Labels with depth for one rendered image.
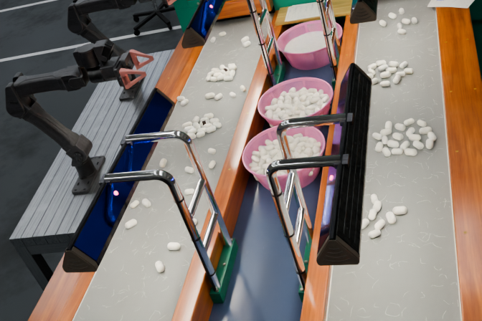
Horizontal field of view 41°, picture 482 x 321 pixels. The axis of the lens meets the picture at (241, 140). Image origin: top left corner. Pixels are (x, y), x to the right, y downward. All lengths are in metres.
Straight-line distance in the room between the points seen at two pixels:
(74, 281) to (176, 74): 1.08
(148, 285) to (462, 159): 0.92
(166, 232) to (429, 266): 0.76
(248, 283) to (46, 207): 0.90
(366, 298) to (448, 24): 1.26
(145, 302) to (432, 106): 1.07
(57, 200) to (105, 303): 0.68
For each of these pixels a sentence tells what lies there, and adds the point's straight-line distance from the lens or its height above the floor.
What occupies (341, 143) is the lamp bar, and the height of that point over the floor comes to 1.11.
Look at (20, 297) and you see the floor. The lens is 3.18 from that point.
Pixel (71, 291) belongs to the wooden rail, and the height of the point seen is 0.76.
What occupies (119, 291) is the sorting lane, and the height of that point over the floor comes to 0.74.
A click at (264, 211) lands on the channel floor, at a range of 1.95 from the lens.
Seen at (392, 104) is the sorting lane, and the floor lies 0.74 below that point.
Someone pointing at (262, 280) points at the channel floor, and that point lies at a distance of 1.76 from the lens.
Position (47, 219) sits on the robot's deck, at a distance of 2.32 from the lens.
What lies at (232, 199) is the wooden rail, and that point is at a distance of 1.92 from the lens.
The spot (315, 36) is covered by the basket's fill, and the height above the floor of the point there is 0.73.
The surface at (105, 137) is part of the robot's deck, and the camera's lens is 2.60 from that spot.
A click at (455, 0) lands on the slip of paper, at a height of 0.77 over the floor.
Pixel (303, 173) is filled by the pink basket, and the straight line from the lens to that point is 1.93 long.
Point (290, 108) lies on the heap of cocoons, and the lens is 2.24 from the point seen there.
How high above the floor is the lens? 1.95
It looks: 34 degrees down
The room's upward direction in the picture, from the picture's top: 18 degrees counter-clockwise
